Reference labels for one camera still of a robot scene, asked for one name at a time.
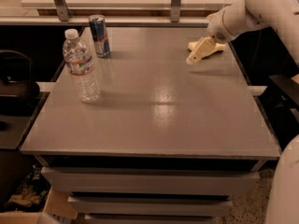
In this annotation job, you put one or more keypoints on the middle metal shelf bracket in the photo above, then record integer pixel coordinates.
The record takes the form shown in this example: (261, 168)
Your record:
(175, 10)

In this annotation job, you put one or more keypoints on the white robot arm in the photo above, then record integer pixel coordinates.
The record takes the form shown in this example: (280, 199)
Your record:
(225, 26)

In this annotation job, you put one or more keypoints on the black chair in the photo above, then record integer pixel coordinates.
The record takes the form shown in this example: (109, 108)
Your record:
(18, 90)

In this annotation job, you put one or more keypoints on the blue silver energy drink can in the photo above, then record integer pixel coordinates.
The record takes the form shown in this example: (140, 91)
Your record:
(99, 34)

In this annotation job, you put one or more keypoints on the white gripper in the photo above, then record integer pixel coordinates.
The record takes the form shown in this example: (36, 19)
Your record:
(217, 27)

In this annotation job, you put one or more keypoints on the left metal shelf bracket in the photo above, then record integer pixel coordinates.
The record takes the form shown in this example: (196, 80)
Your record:
(62, 10)

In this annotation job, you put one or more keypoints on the cardboard box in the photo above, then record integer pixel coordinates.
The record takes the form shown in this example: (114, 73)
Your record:
(57, 210)

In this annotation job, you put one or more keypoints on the metal shelf bracket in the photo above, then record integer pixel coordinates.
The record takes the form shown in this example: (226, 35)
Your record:
(175, 10)
(62, 10)

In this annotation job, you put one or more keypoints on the grey drawer cabinet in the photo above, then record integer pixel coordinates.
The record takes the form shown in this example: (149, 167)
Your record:
(118, 189)

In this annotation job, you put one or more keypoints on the clear plastic water bottle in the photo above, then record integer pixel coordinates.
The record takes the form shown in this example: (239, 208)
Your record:
(79, 62)

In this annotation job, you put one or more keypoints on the yellow sponge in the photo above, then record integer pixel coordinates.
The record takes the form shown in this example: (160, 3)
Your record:
(205, 47)

